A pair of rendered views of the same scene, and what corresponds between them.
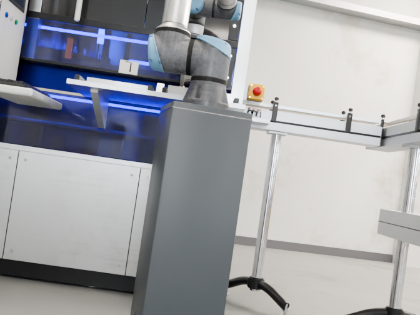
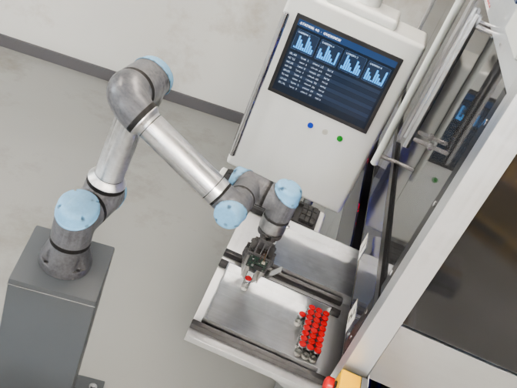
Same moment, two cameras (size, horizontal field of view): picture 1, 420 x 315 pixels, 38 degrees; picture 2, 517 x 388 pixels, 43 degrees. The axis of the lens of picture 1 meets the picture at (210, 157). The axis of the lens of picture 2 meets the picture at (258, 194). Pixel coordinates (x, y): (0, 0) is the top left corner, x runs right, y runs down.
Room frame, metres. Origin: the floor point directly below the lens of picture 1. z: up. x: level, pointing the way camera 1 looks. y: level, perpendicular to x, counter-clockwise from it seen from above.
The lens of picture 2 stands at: (2.46, -1.36, 2.19)
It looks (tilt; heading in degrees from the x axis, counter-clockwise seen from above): 33 degrees down; 92
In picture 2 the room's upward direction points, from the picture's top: 23 degrees clockwise
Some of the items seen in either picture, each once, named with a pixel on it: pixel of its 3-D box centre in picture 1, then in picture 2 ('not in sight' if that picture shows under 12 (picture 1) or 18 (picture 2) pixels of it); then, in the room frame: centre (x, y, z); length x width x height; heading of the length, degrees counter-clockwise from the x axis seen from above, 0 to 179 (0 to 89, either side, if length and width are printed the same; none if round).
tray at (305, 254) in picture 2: (122, 91); (322, 262); (2.67, 0.42, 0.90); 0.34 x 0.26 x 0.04; 2
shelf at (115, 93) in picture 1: (159, 101); (291, 292); (2.61, 0.25, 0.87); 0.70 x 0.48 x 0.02; 92
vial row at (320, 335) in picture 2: not in sight; (319, 336); (2.72, 0.08, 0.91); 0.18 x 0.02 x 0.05; 91
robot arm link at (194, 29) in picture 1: (194, 31); (274, 224); (2.47, 0.14, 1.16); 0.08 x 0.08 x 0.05
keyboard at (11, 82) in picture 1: (22, 89); (269, 198); (2.42, 0.77, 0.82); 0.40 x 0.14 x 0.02; 0
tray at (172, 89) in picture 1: (200, 99); (268, 316); (2.57, 0.08, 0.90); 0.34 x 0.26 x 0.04; 1
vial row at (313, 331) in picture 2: not in sight; (311, 332); (2.70, 0.08, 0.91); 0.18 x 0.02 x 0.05; 91
